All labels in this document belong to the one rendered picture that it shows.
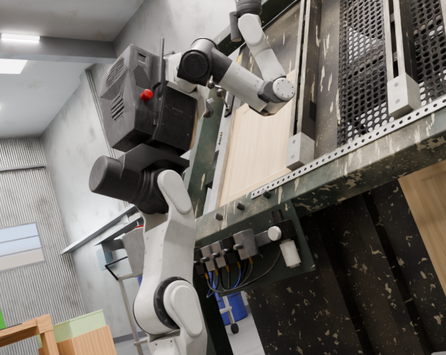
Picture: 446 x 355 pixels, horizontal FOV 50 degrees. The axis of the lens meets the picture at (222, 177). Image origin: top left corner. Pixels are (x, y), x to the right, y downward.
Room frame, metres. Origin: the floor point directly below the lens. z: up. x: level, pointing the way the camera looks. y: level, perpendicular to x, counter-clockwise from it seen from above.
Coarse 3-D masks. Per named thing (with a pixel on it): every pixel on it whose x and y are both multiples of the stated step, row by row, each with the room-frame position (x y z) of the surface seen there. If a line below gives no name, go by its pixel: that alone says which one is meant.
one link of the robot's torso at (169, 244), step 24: (168, 192) 1.39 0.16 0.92; (144, 216) 1.50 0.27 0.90; (168, 216) 1.39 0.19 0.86; (192, 216) 1.44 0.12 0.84; (144, 240) 1.47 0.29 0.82; (168, 240) 1.40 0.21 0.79; (192, 240) 1.44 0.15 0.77; (144, 264) 1.44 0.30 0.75; (168, 264) 1.38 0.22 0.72; (192, 264) 1.44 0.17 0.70; (144, 288) 1.39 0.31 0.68; (144, 312) 1.35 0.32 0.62
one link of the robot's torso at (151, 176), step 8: (152, 168) 1.42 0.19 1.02; (152, 176) 1.39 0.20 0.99; (152, 184) 1.39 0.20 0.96; (144, 192) 1.38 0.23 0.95; (152, 192) 1.39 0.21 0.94; (160, 192) 1.40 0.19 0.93; (144, 200) 1.40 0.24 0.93; (152, 200) 1.41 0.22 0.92; (160, 200) 1.41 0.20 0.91; (144, 208) 1.45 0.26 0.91; (152, 208) 1.45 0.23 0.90; (160, 208) 1.45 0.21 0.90; (168, 208) 1.46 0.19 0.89
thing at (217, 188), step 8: (248, 56) 2.35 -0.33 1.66; (240, 64) 2.29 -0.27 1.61; (232, 112) 2.16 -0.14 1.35; (232, 120) 2.15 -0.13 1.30; (224, 128) 2.16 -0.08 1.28; (232, 128) 2.14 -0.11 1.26; (224, 136) 2.13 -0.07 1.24; (224, 144) 2.10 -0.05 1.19; (224, 152) 2.07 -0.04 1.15; (224, 160) 2.06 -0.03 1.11; (216, 168) 2.07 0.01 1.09; (224, 168) 2.04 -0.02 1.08; (216, 176) 2.04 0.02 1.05; (224, 176) 2.03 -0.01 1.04; (216, 184) 2.02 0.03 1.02; (216, 192) 1.99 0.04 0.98; (216, 200) 1.97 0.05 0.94; (208, 208) 2.00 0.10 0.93
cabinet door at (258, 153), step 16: (240, 112) 2.14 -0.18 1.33; (288, 112) 1.84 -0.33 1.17; (240, 128) 2.09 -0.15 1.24; (256, 128) 1.98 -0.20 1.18; (272, 128) 1.89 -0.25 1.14; (288, 128) 1.80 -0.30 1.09; (240, 144) 2.04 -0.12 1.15; (256, 144) 1.93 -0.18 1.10; (272, 144) 1.84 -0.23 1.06; (240, 160) 1.99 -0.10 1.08; (256, 160) 1.89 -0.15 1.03; (272, 160) 1.80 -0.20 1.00; (240, 176) 1.94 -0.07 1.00; (256, 176) 1.85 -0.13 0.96; (272, 176) 1.76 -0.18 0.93; (224, 192) 1.98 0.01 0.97; (240, 192) 1.89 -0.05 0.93
